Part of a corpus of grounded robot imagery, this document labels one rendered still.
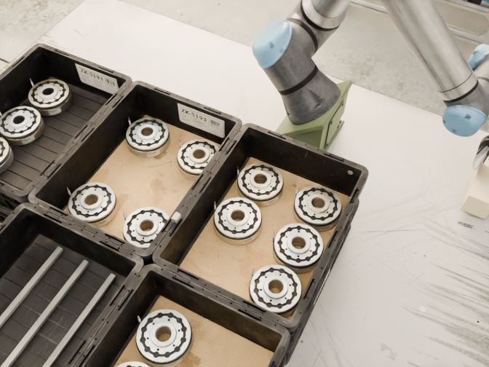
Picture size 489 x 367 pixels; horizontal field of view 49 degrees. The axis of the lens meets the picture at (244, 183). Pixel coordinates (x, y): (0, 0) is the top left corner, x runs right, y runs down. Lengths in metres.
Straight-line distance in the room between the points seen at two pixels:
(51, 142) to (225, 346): 0.67
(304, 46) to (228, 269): 0.57
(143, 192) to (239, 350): 0.42
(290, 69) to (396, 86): 1.48
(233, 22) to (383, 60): 0.83
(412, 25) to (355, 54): 1.83
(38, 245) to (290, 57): 0.71
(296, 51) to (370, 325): 0.65
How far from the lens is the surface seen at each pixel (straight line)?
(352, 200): 1.10
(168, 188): 1.23
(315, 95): 1.35
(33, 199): 1.16
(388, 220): 1.37
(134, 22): 1.89
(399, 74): 2.82
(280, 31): 1.31
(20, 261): 1.21
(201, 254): 1.13
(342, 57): 2.84
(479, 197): 1.39
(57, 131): 1.40
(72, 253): 1.18
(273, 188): 1.18
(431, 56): 1.08
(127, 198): 1.23
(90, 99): 1.46
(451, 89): 1.11
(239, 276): 1.10
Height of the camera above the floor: 1.82
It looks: 54 degrees down
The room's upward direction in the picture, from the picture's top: straight up
